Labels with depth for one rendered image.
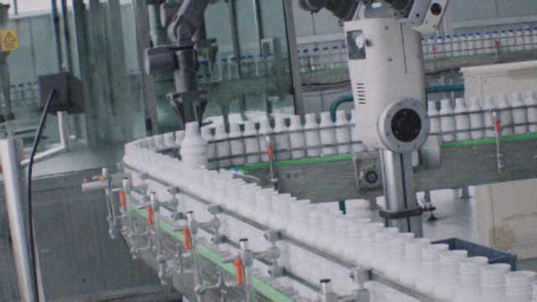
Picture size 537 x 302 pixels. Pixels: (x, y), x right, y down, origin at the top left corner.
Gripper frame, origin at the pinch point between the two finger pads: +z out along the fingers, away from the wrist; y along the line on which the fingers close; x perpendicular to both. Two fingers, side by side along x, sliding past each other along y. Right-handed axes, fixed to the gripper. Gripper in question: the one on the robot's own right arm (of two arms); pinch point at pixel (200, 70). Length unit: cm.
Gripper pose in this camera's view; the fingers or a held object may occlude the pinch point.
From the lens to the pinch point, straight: 334.6
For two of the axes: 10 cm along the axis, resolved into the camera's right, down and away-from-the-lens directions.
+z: 1.1, 9.9, 0.9
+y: -9.5, 1.3, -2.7
